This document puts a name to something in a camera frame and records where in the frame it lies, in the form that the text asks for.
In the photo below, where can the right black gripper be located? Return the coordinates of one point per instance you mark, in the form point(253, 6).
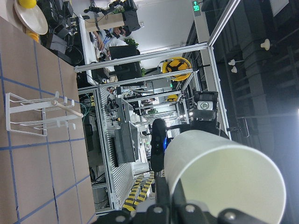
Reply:
point(205, 113)

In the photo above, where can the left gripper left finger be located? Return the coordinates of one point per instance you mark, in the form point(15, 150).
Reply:
point(162, 192)

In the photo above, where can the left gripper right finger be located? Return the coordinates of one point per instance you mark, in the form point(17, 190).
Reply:
point(178, 196)

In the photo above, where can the pale green plastic cup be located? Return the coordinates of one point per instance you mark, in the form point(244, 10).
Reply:
point(224, 174)

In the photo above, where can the yellow hard hat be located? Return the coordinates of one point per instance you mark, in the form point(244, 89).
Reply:
point(176, 64)

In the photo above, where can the person at desk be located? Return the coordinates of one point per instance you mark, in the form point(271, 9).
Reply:
point(111, 38)

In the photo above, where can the beige round plate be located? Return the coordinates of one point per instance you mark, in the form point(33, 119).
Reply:
point(33, 18)

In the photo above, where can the yellow lemon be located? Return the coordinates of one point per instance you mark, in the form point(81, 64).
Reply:
point(28, 4)

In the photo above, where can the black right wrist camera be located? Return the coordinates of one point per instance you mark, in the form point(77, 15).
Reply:
point(157, 145)

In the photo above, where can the white wire cup rack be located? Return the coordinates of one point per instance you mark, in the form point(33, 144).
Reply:
point(37, 116)

